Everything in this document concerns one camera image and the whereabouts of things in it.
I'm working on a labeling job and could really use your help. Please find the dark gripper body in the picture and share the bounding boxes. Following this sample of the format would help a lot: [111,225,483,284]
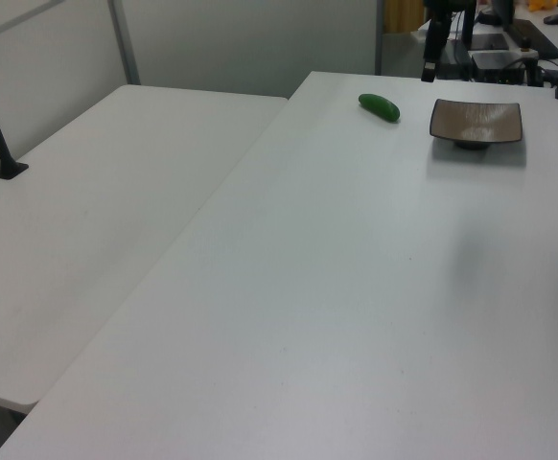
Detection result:
[424,17,450,64]

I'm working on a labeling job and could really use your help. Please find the green cucumber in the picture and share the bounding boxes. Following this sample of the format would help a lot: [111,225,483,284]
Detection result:
[358,93,401,124]

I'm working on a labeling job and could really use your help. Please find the square brown ceramic plate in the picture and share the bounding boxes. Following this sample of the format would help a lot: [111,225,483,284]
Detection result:
[429,98,523,151]

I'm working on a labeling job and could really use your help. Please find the black flat box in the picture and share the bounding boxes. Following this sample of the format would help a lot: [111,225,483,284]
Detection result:
[437,45,473,81]

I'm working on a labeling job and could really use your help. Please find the black monitor stand pole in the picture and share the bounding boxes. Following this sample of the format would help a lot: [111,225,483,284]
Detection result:
[460,0,477,50]

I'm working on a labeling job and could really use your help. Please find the silver electronics box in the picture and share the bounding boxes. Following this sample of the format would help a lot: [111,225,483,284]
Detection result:
[470,50,525,85]

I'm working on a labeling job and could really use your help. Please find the black desk mat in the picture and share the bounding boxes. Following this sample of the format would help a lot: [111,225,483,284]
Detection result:
[503,18,558,59]

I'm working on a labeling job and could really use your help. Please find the yellow wall panel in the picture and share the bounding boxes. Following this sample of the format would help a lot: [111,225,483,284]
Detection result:
[384,0,427,35]

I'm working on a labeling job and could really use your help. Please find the grey partition frame post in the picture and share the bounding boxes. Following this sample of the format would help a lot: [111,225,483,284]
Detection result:
[106,0,142,87]

